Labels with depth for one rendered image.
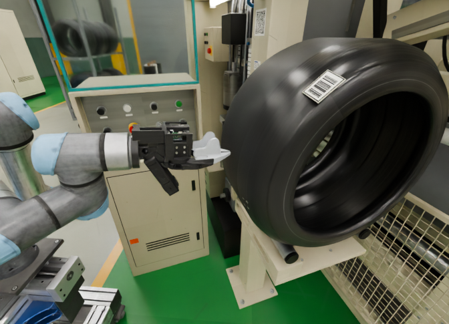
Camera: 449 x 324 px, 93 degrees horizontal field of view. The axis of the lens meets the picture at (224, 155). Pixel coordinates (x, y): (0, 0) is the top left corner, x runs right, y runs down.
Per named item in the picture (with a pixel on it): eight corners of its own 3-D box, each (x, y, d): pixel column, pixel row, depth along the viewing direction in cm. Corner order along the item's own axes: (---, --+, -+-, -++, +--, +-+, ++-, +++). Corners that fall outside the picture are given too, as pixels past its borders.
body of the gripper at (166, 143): (196, 134, 41) (129, 135, 38) (194, 172, 45) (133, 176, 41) (189, 121, 48) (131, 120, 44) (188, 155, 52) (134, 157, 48)
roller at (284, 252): (239, 192, 91) (242, 184, 90) (248, 192, 93) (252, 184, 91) (283, 265, 63) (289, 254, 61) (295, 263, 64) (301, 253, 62)
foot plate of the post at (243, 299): (226, 269, 153) (226, 268, 152) (259, 259, 161) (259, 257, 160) (239, 309, 131) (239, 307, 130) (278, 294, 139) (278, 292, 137)
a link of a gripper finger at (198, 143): (232, 134, 48) (192, 135, 45) (229, 157, 51) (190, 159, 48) (228, 129, 51) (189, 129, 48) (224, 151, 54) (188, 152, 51)
